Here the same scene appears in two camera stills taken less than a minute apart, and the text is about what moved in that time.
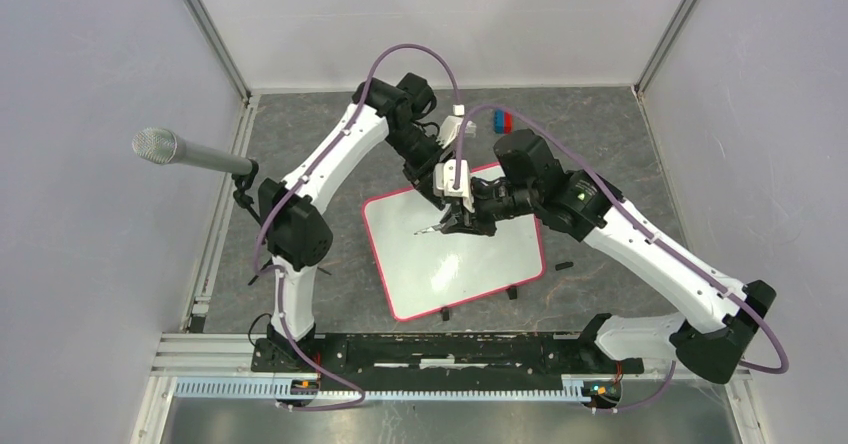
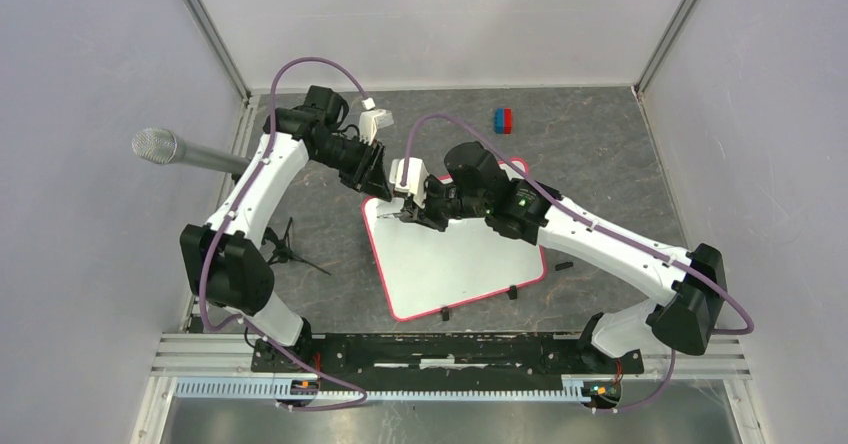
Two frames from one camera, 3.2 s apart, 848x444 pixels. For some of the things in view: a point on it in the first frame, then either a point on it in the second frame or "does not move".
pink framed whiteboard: x=425 y=272 does not move
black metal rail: x=439 y=359 does not move
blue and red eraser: x=502 y=121 does not move
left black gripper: x=422 y=170 -> x=375 y=183
